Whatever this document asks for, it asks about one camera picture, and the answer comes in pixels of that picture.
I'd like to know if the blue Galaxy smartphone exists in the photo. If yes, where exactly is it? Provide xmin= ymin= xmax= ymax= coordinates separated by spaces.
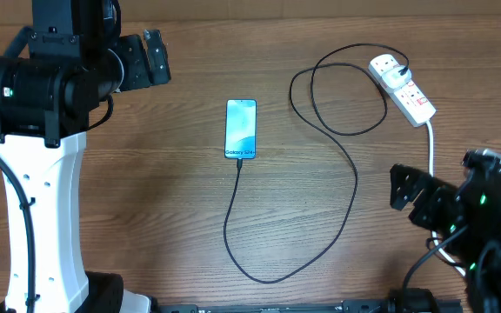
xmin=224 ymin=99 xmax=257 ymax=159

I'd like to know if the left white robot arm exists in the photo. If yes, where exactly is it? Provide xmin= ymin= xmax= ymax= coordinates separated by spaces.
xmin=0 ymin=0 xmax=171 ymax=313

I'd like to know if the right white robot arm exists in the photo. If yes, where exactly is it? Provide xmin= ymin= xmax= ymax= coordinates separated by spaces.
xmin=388 ymin=150 xmax=501 ymax=312

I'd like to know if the white charger plug adapter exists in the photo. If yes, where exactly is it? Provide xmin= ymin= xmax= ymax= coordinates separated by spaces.
xmin=382 ymin=66 xmax=412 ymax=91

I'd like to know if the white power strip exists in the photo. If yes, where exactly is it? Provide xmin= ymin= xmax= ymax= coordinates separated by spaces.
xmin=369 ymin=54 xmax=436 ymax=127

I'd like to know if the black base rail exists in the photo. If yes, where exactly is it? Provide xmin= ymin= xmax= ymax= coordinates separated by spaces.
xmin=152 ymin=290 xmax=464 ymax=313

